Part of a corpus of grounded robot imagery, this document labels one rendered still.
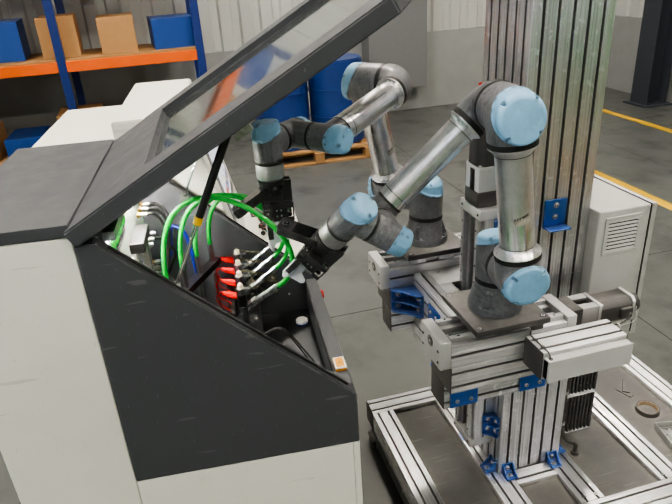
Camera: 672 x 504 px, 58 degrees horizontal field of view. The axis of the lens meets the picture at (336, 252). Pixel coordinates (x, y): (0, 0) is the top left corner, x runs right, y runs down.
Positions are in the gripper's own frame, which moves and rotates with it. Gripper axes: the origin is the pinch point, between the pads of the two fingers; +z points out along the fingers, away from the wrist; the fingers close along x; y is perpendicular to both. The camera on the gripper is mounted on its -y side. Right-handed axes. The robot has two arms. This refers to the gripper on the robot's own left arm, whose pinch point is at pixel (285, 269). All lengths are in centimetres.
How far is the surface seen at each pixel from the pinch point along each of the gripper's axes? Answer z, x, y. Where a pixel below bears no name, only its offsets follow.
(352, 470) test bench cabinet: 20, -23, 49
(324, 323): 20.9, 10.7, 21.6
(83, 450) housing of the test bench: 35, -55, -10
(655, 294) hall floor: 51, 215, 198
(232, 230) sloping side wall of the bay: 33.2, 26.3, -18.3
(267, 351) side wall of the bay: -1.0, -24.2, 7.8
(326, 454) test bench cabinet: 18, -25, 40
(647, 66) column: 108, 730, 234
